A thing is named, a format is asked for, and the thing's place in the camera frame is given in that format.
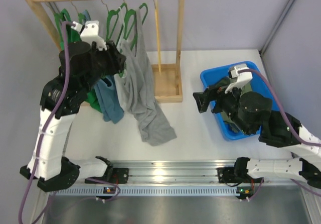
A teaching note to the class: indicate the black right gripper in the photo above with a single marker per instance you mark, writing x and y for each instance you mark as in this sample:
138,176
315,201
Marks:
212,93

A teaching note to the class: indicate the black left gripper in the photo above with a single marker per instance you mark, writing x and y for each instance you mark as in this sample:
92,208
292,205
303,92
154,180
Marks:
115,58

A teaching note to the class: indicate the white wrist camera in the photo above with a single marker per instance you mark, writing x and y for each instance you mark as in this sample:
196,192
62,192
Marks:
238,79
89,32

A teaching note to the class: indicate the green tank top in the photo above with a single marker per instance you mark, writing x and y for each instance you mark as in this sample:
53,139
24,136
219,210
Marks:
91,96

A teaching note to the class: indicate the blue plastic bin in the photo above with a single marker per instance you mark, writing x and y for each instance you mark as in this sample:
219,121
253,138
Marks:
211,76

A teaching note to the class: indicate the aluminium mounting rail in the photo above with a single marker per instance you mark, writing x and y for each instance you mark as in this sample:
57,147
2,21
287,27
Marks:
167,172

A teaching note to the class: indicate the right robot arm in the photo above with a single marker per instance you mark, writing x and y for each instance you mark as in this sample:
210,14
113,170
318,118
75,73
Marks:
252,112

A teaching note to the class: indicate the grey tank top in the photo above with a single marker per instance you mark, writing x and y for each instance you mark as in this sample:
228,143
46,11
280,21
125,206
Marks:
153,125

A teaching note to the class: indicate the green hanger under blue top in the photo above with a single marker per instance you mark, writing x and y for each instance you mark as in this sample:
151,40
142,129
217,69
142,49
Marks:
81,16

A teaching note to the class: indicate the yellow hanger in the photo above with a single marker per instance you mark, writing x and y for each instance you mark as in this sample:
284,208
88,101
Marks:
158,42

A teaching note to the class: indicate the slotted grey cable duct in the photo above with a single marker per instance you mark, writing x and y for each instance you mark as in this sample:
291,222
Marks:
127,190

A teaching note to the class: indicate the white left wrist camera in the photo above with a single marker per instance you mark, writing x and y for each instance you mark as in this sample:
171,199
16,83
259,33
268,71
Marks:
89,32

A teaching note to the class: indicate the wooden clothes rack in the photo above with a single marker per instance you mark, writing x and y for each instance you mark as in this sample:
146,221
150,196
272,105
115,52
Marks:
167,79

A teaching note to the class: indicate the olive green shirt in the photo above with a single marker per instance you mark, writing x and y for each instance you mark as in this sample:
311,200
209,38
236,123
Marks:
230,124

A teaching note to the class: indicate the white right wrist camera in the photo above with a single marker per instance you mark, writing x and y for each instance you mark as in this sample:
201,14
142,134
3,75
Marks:
238,79

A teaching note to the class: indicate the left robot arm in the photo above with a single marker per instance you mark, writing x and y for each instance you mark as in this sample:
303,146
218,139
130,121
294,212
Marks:
82,66

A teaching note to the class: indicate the blue tank top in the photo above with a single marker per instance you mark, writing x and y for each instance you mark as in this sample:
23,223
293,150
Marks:
108,100

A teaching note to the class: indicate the white tank top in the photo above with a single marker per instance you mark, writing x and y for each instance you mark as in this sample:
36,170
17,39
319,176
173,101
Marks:
120,78

